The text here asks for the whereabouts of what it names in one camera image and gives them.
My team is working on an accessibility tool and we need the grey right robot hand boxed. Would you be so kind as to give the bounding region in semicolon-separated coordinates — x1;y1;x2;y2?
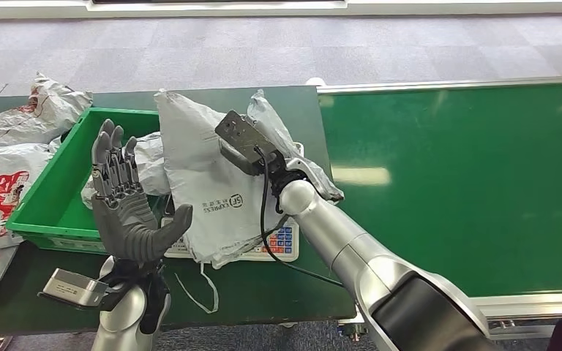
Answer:
219;137;267;177

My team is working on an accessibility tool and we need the grey SF Express mailer package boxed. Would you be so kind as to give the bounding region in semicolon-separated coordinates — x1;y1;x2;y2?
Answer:
154;88;345;270

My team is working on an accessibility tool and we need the plain grey mailer package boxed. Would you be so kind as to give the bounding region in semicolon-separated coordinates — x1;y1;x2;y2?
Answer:
80;132;171;210

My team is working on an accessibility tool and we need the green plastic box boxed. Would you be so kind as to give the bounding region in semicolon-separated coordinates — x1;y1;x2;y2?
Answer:
5;107;176;255

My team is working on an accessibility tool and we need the crumpled grey package red print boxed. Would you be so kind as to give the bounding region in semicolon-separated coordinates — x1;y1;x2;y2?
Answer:
0;72;94;150

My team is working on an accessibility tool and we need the white electronic scale steel tray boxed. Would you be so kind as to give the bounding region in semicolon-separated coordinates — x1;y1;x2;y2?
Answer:
161;141;306;263

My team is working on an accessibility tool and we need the thin white plastic strip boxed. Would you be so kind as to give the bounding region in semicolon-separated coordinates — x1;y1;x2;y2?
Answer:
174;263;220;315

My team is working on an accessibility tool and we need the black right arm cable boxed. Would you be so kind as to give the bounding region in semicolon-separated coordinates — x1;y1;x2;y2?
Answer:
254;145;346;289

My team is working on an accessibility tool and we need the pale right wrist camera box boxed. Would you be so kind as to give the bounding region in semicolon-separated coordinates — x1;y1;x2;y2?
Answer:
214;110;282;168

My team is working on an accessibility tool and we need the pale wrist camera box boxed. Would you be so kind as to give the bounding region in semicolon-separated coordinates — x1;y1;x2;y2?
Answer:
38;268;110;309
214;110;282;168

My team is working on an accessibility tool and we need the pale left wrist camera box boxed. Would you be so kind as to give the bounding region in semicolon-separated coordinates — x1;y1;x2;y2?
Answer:
38;268;110;309

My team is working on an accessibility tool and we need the aluminium conveyor frame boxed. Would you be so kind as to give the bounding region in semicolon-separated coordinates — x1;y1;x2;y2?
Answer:
305;75;562;342

